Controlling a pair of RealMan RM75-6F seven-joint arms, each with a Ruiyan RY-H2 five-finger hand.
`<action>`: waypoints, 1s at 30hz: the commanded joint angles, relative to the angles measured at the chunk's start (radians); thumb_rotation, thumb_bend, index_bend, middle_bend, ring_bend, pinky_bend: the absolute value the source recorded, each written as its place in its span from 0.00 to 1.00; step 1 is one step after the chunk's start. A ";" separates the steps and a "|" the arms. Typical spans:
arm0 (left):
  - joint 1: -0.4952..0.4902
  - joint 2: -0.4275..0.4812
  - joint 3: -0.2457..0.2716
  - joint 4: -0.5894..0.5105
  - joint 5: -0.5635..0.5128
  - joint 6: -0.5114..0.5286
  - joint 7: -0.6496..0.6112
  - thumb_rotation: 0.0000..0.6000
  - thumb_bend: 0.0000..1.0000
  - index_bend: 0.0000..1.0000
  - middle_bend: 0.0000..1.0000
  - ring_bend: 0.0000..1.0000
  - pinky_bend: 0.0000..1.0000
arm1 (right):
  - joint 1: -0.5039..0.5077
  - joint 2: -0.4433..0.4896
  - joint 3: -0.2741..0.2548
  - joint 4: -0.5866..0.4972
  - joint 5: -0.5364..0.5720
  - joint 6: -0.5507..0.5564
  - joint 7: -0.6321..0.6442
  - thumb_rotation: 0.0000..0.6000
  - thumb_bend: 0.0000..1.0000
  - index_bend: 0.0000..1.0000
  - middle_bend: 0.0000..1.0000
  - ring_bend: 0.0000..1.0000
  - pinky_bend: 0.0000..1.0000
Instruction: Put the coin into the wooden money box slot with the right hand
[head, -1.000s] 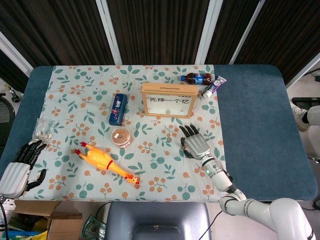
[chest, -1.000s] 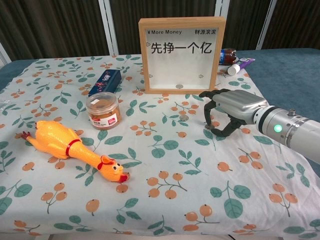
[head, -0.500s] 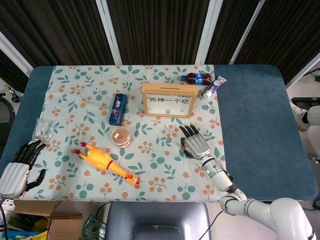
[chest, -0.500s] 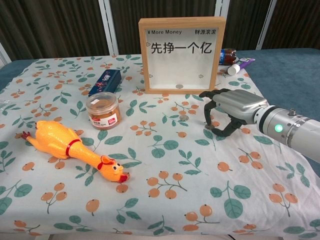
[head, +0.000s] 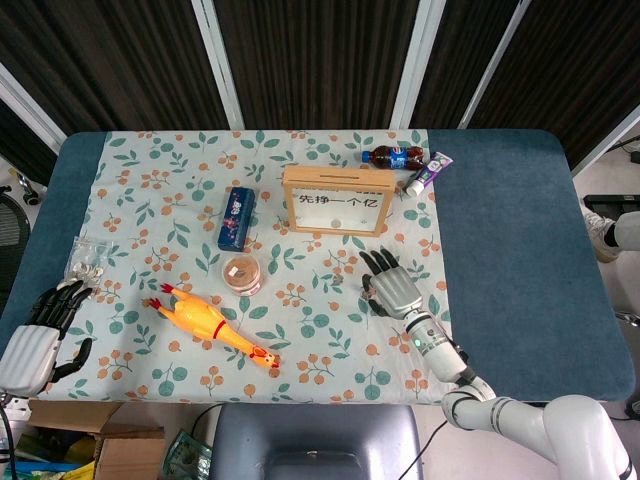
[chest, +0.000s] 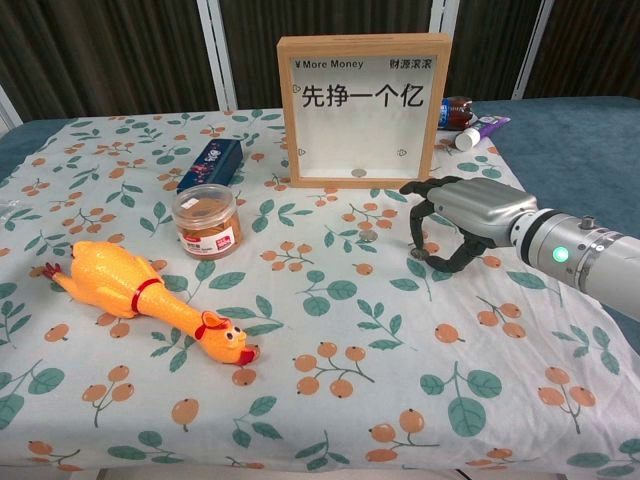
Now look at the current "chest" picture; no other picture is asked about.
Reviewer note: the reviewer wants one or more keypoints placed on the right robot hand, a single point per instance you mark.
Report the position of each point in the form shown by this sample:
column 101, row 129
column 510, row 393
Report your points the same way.
column 480, row 210

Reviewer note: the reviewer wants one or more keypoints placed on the silver coin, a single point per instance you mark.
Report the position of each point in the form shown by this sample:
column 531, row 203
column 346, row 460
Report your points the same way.
column 367, row 236
column 357, row 172
column 417, row 254

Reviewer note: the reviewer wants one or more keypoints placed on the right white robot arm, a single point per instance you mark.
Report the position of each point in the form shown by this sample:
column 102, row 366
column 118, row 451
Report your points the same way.
column 590, row 255

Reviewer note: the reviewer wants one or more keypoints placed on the purple toothpaste tube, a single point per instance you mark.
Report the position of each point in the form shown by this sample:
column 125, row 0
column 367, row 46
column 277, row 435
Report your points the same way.
column 475, row 132

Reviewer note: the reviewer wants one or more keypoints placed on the small cola bottle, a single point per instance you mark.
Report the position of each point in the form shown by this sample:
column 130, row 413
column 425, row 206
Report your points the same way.
column 457, row 114

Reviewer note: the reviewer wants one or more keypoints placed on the floral leaf print tablecloth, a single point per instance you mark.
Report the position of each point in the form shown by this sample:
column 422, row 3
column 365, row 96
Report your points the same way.
column 425, row 350

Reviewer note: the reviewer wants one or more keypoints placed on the dark slatted partition panel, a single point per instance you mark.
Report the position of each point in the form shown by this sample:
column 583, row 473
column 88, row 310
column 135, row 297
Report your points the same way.
column 600, row 40
column 255, row 50
column 100, row 50

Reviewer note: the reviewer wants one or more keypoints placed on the dark blue patterned box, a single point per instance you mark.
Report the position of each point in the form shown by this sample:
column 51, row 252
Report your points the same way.
column 212, row 162

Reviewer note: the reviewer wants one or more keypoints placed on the clear jar brown contents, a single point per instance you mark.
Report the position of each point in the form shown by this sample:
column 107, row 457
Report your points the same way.
column 207, row 230

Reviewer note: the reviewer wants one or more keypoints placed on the yellow rubber chicken toy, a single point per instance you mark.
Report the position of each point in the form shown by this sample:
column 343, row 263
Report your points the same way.
column 110, row 280

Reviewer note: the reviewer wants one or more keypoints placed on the wooden frame money box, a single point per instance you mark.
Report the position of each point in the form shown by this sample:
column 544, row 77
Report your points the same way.
column 360, row 125

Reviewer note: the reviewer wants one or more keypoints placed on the white partition frame post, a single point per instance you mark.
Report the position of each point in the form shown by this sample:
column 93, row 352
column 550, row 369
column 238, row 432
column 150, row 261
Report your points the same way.
column 217, row 50
column 535, row 50
column 7, row 107

